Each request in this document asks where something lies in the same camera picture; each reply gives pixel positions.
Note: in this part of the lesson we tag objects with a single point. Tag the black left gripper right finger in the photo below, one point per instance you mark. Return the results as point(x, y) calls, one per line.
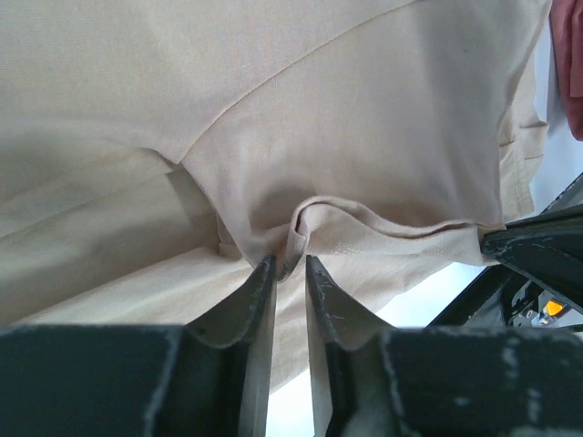
point(372, 379)

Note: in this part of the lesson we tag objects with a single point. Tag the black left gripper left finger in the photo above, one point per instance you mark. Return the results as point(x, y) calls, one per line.
point(210, 377)

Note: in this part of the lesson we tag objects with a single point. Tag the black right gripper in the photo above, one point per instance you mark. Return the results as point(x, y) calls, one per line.
point(537, 278)

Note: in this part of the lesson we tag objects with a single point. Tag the beige t shirt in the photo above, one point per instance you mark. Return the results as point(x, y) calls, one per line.
point(154, 152)

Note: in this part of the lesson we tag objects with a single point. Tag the pink t shirt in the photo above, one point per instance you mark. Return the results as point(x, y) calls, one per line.
point(566, 31)

